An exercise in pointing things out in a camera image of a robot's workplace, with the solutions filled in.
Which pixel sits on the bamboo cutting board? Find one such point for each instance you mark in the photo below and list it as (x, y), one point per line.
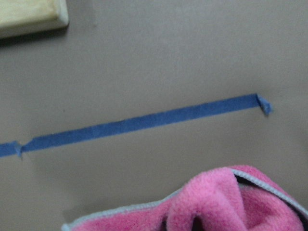
(21, 17)

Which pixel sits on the pink and grey cloth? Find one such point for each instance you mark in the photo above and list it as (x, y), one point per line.
(237, 198)

